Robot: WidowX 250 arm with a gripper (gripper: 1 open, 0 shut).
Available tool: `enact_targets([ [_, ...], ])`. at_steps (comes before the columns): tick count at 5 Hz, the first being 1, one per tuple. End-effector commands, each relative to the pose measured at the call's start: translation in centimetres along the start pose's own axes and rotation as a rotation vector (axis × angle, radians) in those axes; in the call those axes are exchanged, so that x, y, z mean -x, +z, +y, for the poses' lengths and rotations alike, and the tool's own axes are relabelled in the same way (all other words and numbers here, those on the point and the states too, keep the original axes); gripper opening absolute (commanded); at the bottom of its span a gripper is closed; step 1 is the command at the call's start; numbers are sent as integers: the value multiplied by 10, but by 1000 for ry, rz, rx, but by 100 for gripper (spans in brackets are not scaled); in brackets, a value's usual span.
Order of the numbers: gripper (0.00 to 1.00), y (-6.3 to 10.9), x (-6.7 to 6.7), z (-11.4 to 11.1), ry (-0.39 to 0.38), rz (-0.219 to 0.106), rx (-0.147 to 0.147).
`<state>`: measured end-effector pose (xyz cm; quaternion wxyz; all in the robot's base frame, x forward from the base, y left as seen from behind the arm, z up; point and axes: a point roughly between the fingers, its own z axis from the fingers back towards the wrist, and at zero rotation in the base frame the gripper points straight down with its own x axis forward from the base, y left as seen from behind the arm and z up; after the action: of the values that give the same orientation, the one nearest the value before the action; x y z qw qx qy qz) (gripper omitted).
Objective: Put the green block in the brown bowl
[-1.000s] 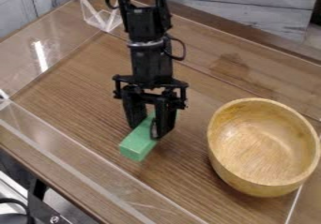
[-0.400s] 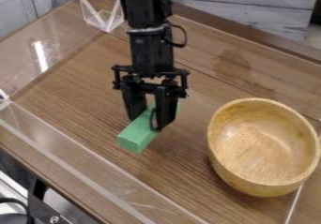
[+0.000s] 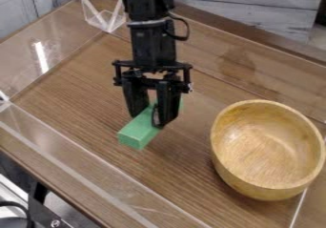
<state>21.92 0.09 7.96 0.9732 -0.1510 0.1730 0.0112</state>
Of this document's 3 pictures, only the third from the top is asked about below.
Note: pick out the clear acrylic tray wall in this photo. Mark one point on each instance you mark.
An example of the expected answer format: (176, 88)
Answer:
(112, 198)

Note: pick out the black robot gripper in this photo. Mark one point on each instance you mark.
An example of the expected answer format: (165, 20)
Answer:
(153, 70)

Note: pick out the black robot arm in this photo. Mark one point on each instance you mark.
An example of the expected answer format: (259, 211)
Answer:
(149, 10)

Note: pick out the green rectangular block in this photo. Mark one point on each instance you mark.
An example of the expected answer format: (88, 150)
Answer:
(137, 132)

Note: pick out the clear acrylic corner bracket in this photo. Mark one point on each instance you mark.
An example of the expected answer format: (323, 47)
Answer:
(103, 19)

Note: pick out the brown wooden bowl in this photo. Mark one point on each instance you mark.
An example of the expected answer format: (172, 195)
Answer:
(267, 149)

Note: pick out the black table leg bracket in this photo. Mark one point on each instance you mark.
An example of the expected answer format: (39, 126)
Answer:
(43, 217)

